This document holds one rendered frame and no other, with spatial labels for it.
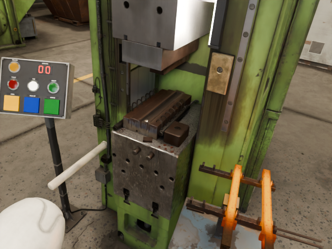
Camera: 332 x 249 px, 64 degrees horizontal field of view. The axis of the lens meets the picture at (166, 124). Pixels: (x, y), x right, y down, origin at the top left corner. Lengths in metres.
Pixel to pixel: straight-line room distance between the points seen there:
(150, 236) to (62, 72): 1.12
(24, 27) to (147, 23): 5.50
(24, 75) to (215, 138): 1.00
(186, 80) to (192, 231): 0.87
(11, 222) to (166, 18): 0.83
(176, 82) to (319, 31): 4.86
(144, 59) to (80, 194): 1.46
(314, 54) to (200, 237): 5.50
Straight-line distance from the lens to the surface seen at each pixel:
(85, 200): 2.28
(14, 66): 1.53
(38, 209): 0.58
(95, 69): 1.56
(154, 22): 1.10
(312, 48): 6.33
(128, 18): 1.17
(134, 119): 1.32
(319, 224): 2.52
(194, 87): 1.64
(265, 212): 1.03
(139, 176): 1.43
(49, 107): 1.43
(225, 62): 1.15
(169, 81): 1.71
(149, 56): 1.14
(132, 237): 1.87
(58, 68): 1.44
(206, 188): 1.54
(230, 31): 1.14
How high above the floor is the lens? 1.67
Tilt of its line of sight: 32 degrees down
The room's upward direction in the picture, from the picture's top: 5 degrees clockwise
